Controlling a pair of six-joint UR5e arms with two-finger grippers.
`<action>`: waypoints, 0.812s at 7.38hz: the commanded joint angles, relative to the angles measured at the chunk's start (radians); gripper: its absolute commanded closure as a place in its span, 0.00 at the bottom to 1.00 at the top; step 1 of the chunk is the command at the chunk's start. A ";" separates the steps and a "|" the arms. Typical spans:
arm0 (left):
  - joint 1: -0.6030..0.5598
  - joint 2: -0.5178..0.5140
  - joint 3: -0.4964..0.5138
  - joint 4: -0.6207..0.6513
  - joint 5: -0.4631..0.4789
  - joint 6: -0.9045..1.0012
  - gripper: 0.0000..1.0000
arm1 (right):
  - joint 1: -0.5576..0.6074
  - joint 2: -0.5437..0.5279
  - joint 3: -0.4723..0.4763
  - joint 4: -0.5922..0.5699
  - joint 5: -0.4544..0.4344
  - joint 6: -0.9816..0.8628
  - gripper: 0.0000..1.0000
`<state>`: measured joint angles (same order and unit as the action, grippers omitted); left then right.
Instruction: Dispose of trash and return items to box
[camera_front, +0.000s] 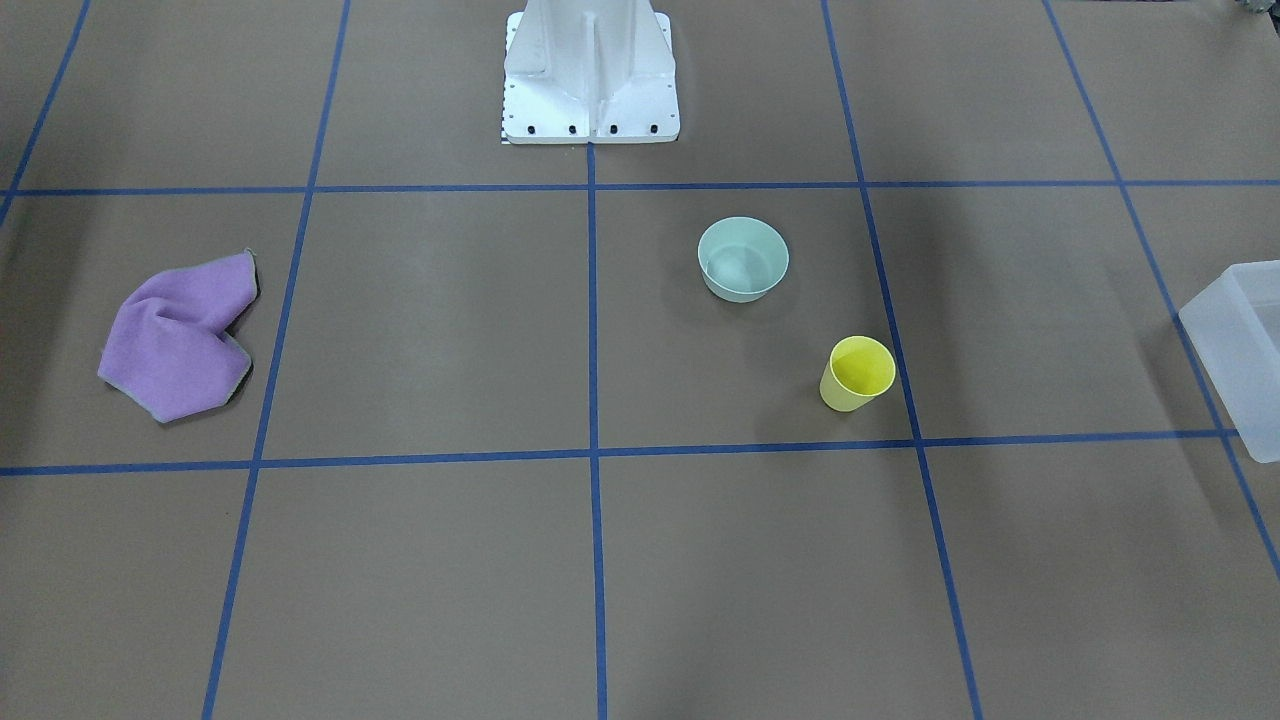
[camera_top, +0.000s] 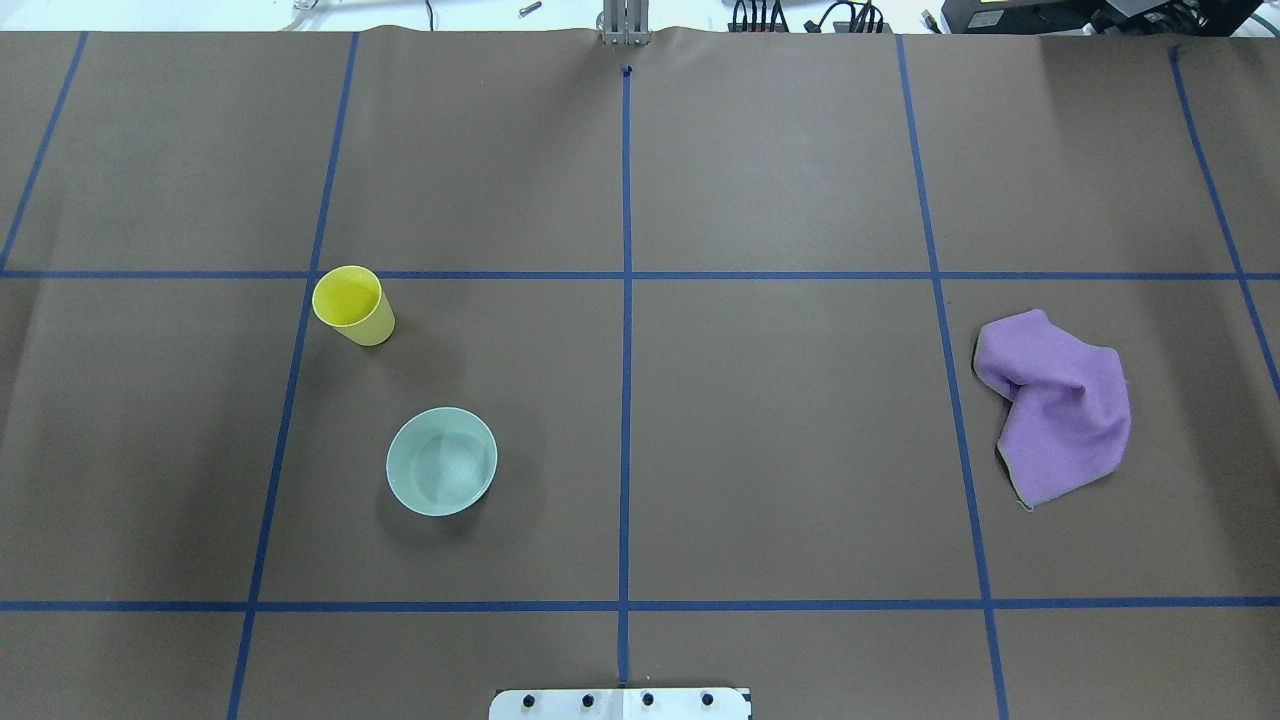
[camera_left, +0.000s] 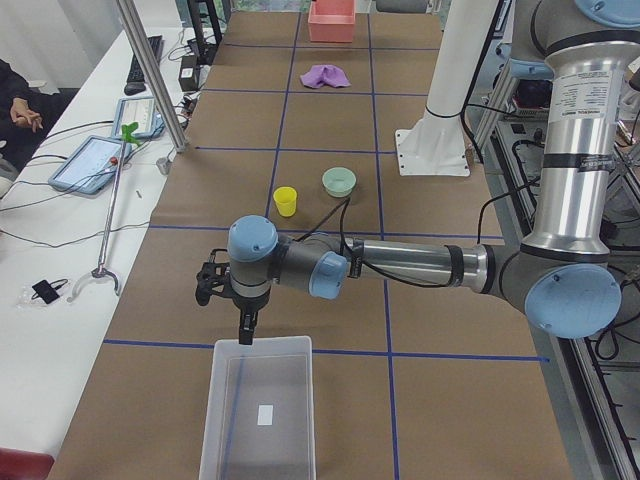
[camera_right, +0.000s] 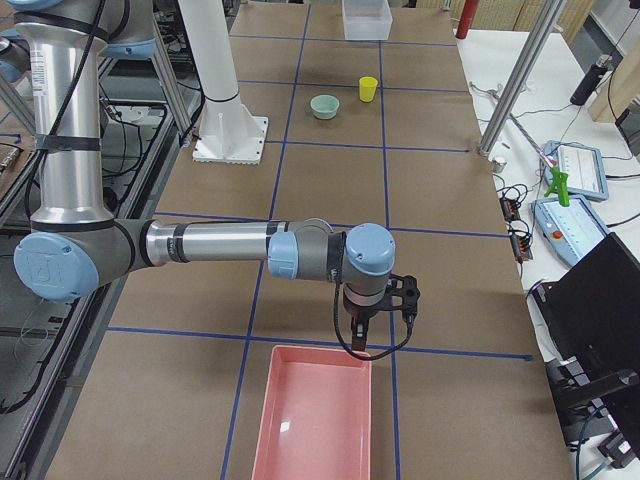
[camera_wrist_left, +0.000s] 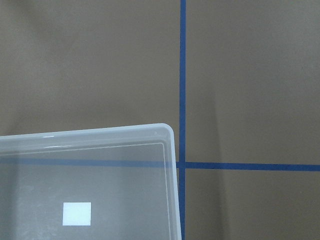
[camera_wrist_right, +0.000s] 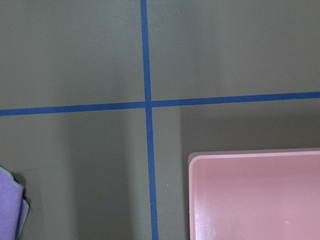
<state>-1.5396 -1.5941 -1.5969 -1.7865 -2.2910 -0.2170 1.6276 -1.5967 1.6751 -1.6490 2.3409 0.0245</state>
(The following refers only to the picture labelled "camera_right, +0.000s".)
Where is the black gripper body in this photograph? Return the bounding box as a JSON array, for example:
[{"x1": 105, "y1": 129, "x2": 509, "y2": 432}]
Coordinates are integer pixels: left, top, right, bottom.
[{"x1": 344, "y1": 296, "x2": 383, "y2": 325}]

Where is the mint green bowl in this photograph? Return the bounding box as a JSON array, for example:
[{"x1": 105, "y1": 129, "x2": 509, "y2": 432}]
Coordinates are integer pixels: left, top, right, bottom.
[{"x1": 310, "y1": 94, "x2": 340, "y2": 120}]

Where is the yellow plastic cup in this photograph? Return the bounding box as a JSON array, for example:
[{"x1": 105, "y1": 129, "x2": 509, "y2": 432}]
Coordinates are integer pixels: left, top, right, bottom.
[{"x1": 359, "y1": 76, "x2": 378, "y2": 103}]

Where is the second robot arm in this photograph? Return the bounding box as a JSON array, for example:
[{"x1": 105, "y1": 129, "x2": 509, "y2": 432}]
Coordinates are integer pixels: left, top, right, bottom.
[{"x1": 1, "y1": 28, "x2": 31, "y2": 84}]

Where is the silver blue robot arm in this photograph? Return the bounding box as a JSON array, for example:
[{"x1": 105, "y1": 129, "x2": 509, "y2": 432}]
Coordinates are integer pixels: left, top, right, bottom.
[{"x1": 13, "y1": 1, "x2": 399, "y2": 360}]

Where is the pink plastic tray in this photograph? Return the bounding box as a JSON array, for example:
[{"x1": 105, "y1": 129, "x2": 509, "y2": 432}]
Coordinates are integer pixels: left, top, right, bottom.
[{"x1": 252, "y1": 345, "x2": 372, "y2": 480}]

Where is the small electronics board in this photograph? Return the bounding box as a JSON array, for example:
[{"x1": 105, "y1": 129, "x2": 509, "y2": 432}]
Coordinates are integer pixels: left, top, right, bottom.
[{"x1": 499, "y1": 197, "x2": 521, "y2": 222}]

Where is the lower teach pendant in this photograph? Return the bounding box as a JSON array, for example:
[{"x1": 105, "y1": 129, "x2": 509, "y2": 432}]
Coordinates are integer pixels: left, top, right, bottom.
[{"x1": 532, "y1": 195, "x2": 610, "y2": 267}]

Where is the teach pendant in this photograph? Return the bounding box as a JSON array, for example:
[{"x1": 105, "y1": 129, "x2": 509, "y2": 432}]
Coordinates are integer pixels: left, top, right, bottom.
[
  {"x1": 532, "y1": 195, "x2": 610, "y2": 267},
  {"x1": 543, "y1": 140, "x2": 609, "y2": 201}
]

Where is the black monitor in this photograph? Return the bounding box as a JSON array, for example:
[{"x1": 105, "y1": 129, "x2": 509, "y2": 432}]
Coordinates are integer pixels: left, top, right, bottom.
[{"x1": 533, "y1": 233, "x2": 639, "y2": 376}]

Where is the green plastic clamp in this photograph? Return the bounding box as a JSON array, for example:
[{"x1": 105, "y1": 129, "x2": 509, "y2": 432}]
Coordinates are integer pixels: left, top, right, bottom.
[{"x1": 544, "y1": 167, "x2": 570, "y2": 207}]

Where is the upper teach pendant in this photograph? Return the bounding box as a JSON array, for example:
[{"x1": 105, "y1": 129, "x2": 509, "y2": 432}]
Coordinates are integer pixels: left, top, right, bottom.
[{"x1": 543, "y1": 140, "x2": 609, "y2": 201}]

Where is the translucent plastic bin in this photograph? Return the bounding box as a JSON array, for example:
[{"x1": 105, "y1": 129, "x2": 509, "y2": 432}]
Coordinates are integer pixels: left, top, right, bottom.
[{"x1": 342, "y1": 0, "x2": 393, "y2": 41}]

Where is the black handheld device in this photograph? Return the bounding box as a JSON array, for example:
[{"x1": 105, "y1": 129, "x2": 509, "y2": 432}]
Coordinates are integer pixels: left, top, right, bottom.
[{"x1": 570, "y1": 54, "x2": 613, "y2": 106}]

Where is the red cylinder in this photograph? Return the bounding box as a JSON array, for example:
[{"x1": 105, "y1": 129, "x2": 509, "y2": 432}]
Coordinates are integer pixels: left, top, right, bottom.
[{"x1": 455, "y1": 0, "x2": 480, "y2": 40}]

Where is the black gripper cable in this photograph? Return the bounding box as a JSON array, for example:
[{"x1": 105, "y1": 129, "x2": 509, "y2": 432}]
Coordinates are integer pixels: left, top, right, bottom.
[{"x1": 331, "y1": 279, "x2": 414, "y2": 362}]

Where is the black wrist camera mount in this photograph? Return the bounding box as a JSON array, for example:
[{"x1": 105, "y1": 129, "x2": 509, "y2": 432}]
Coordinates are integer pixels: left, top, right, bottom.
[{"x1": 383, "y1": 274, "x2": 421, "y2": 327}]

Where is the aluminium frame post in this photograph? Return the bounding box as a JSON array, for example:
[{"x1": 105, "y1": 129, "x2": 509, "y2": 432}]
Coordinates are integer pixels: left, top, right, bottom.
[{"x1": 478, "y1": 0, "x2": 566, "y2": 157}]

